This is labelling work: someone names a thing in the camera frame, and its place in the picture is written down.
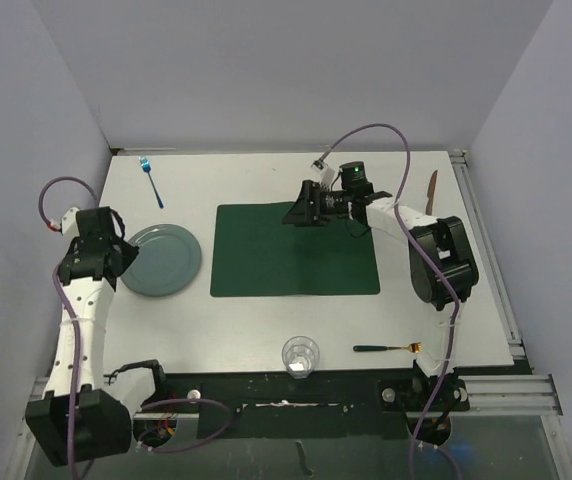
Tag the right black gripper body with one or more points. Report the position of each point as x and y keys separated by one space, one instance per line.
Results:
x=328 y=202

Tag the grey-blue round plate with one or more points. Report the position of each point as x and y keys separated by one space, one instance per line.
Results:
x=169 y=258

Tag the dark green placemat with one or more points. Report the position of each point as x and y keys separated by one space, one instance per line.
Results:
x=256 y=255

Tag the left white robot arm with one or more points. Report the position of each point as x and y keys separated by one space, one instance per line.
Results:
x=85 y=413

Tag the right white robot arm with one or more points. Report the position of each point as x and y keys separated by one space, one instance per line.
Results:
x=442 y=267

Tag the blue metallic fork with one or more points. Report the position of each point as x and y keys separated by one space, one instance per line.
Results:
x=146 y=168

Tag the brown knife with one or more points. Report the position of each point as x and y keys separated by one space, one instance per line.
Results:
x=431 y=193

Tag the clear drinking glass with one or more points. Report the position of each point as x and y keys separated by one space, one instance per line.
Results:
x=300 y=356

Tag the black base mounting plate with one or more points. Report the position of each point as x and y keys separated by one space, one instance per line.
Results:
x=206 y=419

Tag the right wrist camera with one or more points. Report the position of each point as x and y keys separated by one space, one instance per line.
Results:
x=353 y=177

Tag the aluminium right side rail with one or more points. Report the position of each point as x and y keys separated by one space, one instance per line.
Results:
x=512 y=331

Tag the gold fork green handle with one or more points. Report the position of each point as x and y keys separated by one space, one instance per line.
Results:
x=414 y=348

